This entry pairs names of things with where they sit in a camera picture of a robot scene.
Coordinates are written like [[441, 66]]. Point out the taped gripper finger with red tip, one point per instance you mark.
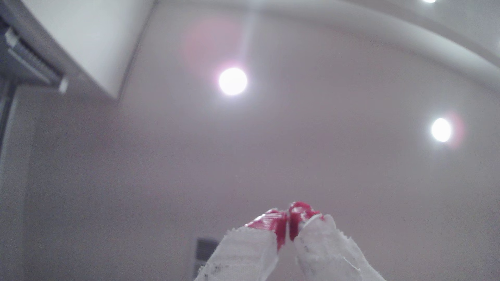
[[242, 253], [328, 253]]

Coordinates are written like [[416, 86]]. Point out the white overhead panel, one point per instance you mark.
[[90, 35]]

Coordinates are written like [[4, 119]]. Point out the slatted wall vent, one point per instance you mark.
[[205, 251]]

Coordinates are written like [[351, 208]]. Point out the grey window blind rail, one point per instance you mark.
[[31, 58]]

